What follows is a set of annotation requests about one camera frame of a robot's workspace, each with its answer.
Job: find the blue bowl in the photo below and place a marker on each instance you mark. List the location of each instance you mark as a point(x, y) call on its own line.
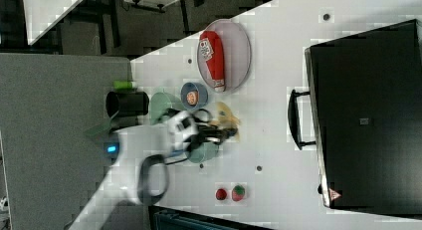
point(203, 95)

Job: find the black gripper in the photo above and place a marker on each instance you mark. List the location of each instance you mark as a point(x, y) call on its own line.
point(210, 133)

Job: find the red plush strawberry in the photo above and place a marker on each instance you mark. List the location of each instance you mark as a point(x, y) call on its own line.
point(238, 193)

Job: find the black cylinder container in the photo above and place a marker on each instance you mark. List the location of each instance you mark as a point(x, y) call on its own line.
point(126, 104)

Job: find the black toaster oven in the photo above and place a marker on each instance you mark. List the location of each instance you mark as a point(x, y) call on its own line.
point(365, 93)

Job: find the small red plush fruit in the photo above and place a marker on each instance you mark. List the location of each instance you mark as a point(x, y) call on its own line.
point(221, 194)

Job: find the grey round plate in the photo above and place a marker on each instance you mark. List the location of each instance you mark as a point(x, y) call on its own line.
point(237, 54)

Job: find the green bottle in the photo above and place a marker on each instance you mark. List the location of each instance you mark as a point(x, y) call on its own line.
point(124, 85)

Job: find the orange slice toy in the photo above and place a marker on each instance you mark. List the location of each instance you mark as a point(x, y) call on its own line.
point(192, 98)

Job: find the green mug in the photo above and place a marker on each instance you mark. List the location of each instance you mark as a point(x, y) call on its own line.
point(206, 151)

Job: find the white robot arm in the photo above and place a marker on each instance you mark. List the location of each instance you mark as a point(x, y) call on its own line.
point(140, 173)

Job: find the plush peeled banana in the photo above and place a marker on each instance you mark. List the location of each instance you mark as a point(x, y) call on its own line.
point(226, 119)

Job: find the red plush ketchup bottle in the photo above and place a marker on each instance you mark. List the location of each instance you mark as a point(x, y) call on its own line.
point(211, 50)

